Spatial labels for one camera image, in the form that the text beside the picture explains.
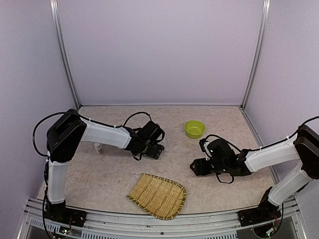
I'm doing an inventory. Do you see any woven bamboo tray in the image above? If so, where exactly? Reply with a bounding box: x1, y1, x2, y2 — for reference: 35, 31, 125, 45
127, 173, 187, 221

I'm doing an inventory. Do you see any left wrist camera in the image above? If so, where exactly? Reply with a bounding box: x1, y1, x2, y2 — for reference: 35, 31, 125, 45
139, 120, 165, 143

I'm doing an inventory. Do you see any aluminium frame post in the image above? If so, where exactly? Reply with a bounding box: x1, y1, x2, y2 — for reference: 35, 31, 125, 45
241, 0, 271, 111
49, 0, 81, 110

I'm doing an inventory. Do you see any left aluminium frame post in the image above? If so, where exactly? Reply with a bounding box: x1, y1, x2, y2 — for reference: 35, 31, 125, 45
49, 0, 81, 110

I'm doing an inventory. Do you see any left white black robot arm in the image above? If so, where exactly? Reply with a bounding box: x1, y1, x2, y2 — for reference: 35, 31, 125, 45
36, 109, 165, 222

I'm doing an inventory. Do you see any green plastic bowl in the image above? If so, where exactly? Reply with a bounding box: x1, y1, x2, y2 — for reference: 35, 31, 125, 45
184, 120, 206, 139

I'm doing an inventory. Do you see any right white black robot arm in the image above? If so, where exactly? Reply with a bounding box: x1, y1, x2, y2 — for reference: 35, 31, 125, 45
190, 123, 319, 226

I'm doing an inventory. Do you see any right aluminium frame post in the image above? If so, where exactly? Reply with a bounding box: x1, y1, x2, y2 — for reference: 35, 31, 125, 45
241, 0, 271, 111

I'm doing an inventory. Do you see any small white pill bottle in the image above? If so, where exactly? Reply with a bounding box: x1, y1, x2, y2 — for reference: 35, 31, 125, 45
94, 143, 103, 154

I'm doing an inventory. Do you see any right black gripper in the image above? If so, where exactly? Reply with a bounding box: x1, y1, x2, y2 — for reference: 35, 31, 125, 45
190, 157, 228, 176

